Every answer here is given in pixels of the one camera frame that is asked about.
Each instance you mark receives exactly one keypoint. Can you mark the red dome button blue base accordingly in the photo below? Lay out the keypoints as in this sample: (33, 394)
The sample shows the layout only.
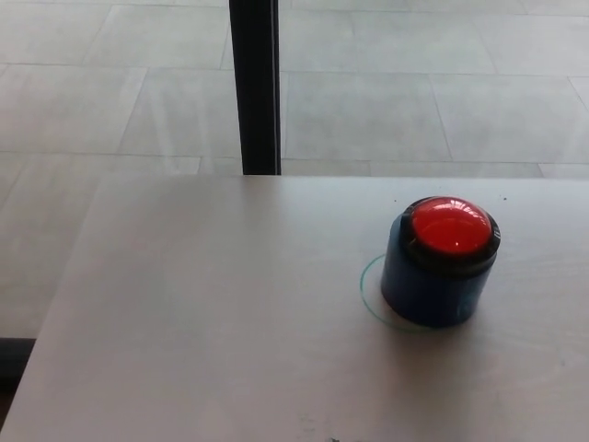
(442, 267)

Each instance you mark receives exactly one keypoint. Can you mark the black vertical post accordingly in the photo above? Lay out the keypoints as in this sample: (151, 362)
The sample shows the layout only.
(257, 87)

